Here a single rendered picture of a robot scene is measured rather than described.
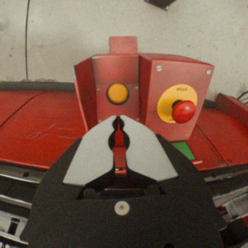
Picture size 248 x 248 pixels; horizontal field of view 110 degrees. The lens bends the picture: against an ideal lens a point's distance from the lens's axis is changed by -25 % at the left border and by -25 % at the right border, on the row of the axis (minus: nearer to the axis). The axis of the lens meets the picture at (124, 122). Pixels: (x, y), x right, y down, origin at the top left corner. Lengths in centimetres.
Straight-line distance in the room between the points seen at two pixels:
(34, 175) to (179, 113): 38
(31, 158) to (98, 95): 30
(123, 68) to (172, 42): 82
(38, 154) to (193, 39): 118
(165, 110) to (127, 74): 10
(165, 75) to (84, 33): 84
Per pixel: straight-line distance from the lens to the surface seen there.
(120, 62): 24
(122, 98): 23
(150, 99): 18
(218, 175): 52
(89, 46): 96
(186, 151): 24
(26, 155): 45
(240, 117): 127
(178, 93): 19
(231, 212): 72
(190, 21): 111
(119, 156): 21
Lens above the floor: 94
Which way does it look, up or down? 53 degrees down
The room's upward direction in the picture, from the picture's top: 174 degrees clockwise
